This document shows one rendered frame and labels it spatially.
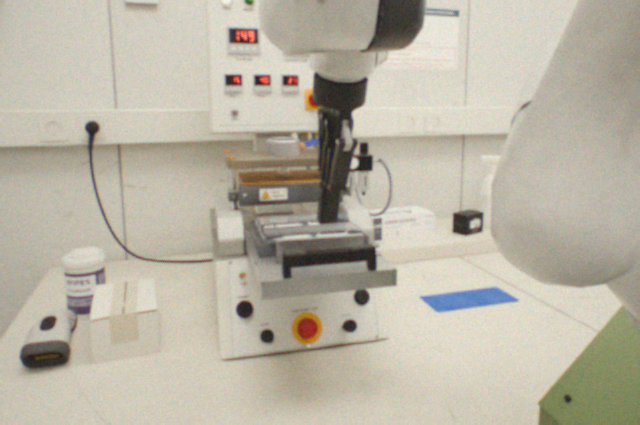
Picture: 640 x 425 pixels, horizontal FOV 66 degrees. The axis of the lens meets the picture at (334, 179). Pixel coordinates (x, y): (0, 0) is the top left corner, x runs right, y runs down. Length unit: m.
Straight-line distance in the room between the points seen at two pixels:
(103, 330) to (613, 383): 0.84
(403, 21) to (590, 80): 0.25
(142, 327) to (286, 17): 0.72
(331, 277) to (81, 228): 1.04
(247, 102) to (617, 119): 1.06
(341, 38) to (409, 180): 1.35
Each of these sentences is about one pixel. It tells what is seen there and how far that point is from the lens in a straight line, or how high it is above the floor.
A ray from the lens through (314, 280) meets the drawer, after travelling 0.78.
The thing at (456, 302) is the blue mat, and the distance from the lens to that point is 1.28.
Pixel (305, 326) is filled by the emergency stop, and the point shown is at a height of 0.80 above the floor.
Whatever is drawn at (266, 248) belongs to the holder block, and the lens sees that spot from 0.87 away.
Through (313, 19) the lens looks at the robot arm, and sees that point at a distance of 0.51.
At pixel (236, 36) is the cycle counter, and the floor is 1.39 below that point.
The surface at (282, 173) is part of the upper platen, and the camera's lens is 1.18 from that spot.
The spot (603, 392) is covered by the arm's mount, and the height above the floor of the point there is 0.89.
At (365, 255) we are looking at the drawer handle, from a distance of 0.79.
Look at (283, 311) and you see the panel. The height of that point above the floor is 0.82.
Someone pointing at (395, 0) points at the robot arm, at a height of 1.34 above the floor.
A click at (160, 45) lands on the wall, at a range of 1.62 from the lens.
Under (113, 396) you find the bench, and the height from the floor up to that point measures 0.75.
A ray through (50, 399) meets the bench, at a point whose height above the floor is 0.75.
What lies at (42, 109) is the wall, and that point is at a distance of 1.65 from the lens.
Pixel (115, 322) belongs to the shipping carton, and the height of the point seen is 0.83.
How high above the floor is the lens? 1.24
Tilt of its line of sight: 9 degrees down
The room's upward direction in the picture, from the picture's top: straight up
